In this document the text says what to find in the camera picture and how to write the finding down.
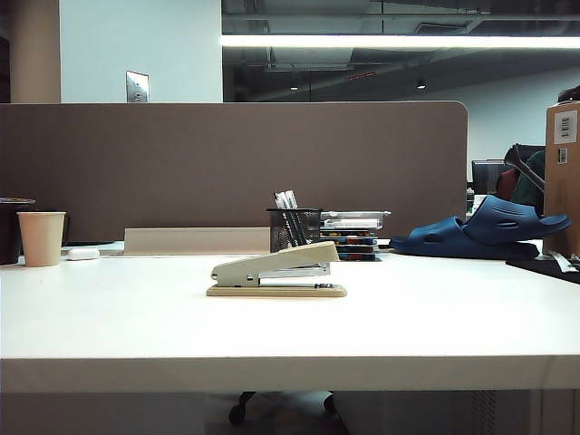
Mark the beige desktop stapler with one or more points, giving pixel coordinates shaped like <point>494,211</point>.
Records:
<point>272,261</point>

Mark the black and white pen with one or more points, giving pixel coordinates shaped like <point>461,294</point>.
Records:
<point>291,199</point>
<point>279,200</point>

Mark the black mesh pen holder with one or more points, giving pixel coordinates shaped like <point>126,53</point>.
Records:
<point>308,226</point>

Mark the clear plastic case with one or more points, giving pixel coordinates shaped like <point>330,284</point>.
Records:
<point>353,218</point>

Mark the stack of boxes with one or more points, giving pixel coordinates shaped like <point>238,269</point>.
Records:
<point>358,244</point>

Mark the brown desk partition panel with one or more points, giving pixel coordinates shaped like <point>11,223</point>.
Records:
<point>181,158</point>

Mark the blue rubber slipper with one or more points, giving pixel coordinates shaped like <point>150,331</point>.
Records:
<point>494,219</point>
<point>435,240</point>

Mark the black background monitor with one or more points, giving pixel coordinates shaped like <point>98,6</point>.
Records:
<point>486,174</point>

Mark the white ceiling light strip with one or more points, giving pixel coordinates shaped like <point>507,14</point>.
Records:
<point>385,41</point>

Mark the white earbuds case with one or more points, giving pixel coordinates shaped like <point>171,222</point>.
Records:
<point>83,253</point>

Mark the person in green shirt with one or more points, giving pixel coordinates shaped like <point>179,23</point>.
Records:
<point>528,190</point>

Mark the grey metal bar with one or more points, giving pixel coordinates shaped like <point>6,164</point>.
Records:
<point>528,173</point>

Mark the beige paper cup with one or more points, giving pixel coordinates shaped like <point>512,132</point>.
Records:
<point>41,238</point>

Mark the black mat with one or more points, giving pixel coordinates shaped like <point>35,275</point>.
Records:
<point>544,267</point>

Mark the brown cardboard box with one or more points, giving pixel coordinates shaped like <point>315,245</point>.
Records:
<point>562,190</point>

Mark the dark cylindrical lidded container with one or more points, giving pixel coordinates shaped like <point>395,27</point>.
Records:
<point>7,235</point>

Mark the metal wall switch plate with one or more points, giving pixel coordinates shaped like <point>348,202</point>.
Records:
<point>137,86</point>

